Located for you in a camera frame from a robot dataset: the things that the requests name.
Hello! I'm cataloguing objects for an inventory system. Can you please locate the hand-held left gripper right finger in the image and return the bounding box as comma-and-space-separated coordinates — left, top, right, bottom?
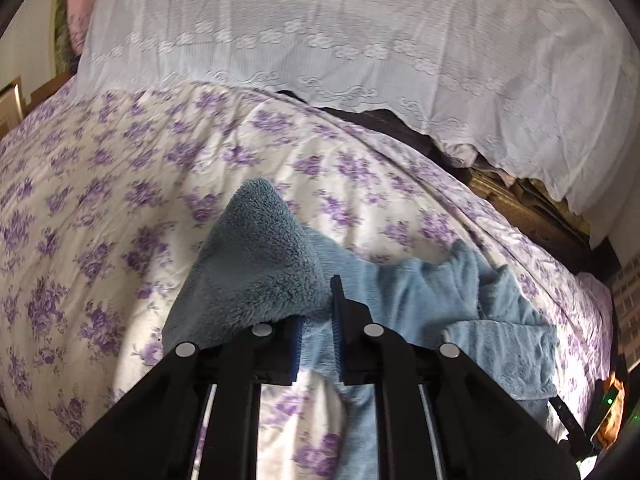
330, 275, 581, 480

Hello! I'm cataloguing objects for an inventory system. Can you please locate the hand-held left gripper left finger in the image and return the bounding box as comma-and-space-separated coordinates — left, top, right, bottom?
50, 316, 306, 480

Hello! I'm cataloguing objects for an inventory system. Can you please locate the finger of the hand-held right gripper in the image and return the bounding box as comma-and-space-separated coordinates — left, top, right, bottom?
546, 396, 595, 457

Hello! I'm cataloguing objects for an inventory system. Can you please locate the blue fleece garment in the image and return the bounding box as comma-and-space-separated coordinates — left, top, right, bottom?
162, 178, 561, 480

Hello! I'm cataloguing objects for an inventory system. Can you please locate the dark wooden furniture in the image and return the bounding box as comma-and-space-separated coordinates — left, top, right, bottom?
275, 89, 622, 273

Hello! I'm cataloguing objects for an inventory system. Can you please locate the purple floral bed sheet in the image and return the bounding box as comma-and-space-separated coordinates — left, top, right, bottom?
0, 82, 617, 480

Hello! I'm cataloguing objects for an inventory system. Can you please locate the white lace cloth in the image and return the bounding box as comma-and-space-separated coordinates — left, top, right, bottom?
75, 0, 637, 217

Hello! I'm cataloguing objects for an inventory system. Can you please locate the wooden picture frame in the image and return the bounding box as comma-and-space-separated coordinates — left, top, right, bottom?
0, 77, 27, 135

